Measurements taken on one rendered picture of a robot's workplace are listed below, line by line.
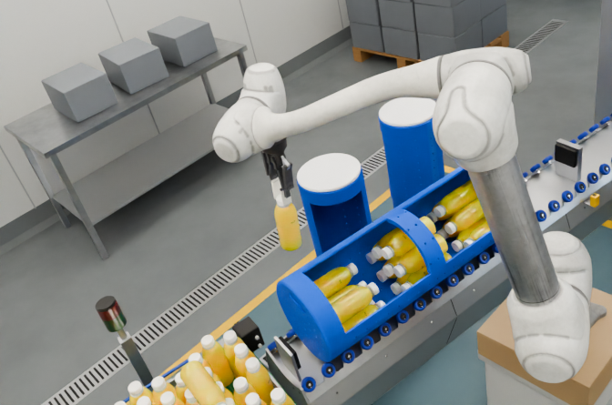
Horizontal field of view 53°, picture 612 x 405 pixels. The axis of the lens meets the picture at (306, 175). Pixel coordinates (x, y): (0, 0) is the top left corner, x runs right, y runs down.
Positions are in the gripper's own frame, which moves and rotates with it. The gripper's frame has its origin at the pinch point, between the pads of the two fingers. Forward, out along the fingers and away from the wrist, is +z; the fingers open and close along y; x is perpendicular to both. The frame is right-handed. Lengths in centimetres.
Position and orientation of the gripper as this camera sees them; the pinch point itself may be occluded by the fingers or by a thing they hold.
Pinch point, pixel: (281, 192)
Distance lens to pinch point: 178.7
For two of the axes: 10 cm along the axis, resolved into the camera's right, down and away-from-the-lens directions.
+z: 1.0, 7.8, 6.2
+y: -5.9, -4.6, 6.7
